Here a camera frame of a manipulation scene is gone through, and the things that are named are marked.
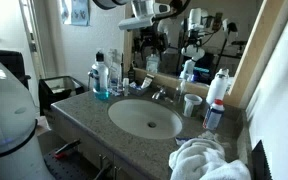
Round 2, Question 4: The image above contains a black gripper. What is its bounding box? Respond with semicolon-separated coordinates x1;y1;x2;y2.
134;27;169;56

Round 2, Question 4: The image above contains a metal cabinet handle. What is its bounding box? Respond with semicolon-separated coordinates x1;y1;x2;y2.
113;165;122;180
95;153;113;180

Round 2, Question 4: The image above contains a tall clear pump bottle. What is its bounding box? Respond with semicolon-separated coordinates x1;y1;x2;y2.
107;48;123;95

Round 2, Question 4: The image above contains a blue wall poster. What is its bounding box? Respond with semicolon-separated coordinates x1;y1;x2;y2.
59;0;92;27

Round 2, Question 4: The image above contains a black bottle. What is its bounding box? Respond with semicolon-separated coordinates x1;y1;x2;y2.
127;63;136;84

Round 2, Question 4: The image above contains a clear bottle by faucet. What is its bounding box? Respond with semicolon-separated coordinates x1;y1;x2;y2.
173;79;187;106

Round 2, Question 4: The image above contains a vanity cabinet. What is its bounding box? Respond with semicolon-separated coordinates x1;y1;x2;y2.
47;108;172;180

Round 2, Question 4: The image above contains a white round lid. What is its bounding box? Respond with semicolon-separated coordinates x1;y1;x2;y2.
122;77;131;98

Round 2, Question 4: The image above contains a white towel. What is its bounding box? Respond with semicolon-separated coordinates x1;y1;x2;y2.
168;137;252;180

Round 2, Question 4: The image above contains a wood framed wall mirror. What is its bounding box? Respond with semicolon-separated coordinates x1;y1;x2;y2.
123;0;288;109

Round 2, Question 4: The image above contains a black trash bin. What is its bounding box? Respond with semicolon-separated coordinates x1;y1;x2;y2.
38;75;87;117

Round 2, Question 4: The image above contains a white blue toothpaste tube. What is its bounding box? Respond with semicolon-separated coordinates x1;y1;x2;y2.
140;73;156;90

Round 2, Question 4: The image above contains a blue toiletry tray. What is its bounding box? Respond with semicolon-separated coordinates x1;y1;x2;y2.
128;81;150;97

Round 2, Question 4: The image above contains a white oval sink basin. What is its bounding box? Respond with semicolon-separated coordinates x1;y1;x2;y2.
107;98;184;140

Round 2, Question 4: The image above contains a white door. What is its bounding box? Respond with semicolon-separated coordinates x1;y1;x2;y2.
0;0;40;101

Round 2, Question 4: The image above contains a chrome faucet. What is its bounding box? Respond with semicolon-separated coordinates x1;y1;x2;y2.
151;84;175;104

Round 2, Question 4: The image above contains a black jagged edge object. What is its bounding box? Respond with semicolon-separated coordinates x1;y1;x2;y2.
251;139;273;180

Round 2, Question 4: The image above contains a clear mouthwash bottle blue liquid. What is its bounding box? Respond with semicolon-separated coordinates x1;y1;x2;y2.
91;60;111;102

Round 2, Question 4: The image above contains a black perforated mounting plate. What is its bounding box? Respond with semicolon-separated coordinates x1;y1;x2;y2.
43;146;97;180

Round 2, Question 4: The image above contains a tall white spray bottle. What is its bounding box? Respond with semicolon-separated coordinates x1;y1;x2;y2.
205;68;230;106

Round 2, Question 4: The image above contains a blue packet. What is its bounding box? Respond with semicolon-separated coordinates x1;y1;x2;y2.
174;135;193;146

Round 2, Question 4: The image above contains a black chair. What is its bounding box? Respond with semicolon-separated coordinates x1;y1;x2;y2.
0;48;32;90

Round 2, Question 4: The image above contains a black mouthwash lid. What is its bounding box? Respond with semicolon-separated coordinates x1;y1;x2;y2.
95;51;105;63

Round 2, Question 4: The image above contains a red handled tool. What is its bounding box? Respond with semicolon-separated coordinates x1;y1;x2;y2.
53;138;82;160

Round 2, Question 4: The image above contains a white bottle red cap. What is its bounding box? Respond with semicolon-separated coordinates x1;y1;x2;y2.
202;98;226;131

